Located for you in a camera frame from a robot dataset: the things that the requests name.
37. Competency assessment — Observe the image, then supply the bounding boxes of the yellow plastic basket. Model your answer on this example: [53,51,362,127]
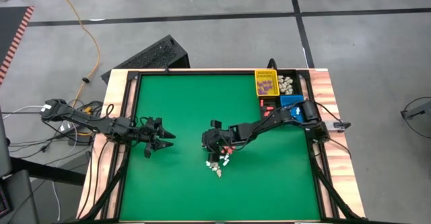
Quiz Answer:
[255,69,281,98]

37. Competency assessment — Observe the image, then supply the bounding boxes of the gray equipment cart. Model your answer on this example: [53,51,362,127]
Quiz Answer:
[0,108,40,224]

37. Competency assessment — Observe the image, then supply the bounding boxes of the green table mat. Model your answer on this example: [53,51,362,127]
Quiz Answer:
[119,74,321,221]

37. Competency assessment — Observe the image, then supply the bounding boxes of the black floor cable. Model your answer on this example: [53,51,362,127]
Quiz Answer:
[8,136,94,159]

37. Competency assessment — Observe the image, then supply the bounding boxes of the black diagonal frame brace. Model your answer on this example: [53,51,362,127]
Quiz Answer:
[79,143,132,221]
[308,143,363,221]

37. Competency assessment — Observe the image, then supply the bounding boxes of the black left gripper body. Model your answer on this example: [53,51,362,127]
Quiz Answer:
[137,117,164,159]

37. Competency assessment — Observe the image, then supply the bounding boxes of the white floor cable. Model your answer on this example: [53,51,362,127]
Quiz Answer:
[50,180,63,222]
[1,105,46,120]

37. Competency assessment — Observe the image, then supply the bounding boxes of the black plastic basket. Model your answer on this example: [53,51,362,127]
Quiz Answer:
[277,69,302,97]
[258,96,284,127]

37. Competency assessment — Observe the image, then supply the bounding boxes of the black stand leg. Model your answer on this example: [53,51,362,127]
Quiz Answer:
[9,156,87,187]

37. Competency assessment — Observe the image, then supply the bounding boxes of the yellow extension cable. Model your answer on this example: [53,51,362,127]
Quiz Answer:
[53,0,101,109]

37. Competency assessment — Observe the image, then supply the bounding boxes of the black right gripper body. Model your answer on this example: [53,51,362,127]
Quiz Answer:
[207,119,236,164]

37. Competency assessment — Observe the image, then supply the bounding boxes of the black orange-striped floor mat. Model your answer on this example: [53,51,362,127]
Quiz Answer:
[0,5,35,85]

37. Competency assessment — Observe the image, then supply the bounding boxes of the blue plastic basket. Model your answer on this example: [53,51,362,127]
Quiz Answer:
[279,95,306,123]

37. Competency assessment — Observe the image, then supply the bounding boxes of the black perforated metal case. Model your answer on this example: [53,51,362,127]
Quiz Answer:
[100,34,191,85]

